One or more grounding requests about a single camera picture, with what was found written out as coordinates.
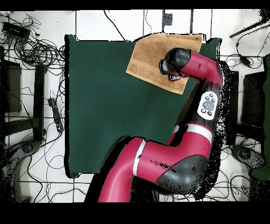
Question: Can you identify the black panel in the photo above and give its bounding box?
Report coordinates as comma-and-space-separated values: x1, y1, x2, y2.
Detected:
241, 71, 266, 127
0, 60, 22, 114

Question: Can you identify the black power adapter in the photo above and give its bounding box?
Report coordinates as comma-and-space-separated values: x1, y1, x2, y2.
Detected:
239, 55, 252, 68

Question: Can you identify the grey chair base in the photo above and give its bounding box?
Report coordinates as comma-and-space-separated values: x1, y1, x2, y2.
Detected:
229, 144, 266, 170
0, 139, 41, 201

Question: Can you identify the orange terry towel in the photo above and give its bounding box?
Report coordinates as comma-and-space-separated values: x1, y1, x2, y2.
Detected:
126, 32, 204, 95

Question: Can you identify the dark green table cloth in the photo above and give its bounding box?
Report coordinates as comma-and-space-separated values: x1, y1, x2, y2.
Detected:
64, 34, 222, 179

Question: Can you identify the black rod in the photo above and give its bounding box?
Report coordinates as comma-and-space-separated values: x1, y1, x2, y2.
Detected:
229, 17, 270, 39

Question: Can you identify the tangle of black cables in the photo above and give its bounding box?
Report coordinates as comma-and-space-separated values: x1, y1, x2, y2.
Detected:
0, 12, 66, 70

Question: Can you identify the black rectangular box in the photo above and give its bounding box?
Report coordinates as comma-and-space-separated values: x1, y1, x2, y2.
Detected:
2, 22, 31, 40

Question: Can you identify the black power strip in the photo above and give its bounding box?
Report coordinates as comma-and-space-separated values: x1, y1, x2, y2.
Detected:
47, 97, 64, 133

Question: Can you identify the black flat bar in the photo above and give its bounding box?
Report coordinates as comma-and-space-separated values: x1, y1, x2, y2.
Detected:
33, 64, 45, 142
227, 70, 239, 145

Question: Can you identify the long black cable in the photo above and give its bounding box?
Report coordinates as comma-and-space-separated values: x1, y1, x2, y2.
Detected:
103, 10, 127, 41

